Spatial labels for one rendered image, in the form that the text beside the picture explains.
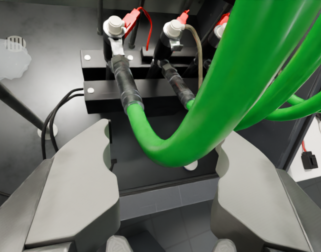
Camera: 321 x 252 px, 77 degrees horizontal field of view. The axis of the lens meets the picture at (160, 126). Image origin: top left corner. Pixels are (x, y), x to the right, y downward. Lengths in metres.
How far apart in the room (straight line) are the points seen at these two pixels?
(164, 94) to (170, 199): 0.20
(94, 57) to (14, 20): 0.30
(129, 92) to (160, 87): 0.22
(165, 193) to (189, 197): 0.05
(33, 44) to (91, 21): 0.16
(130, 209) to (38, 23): 0.50
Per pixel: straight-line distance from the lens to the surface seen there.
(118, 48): 0.28
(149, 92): 0.39
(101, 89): 0.38
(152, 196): 0.39
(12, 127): 0.55
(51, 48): 0.60
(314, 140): 0.59
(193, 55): 0.44
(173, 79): 0.29
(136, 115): 0.16
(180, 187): 0.41
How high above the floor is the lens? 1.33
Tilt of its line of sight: 69 degrees down
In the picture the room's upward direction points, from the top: 49 degrees clockwise
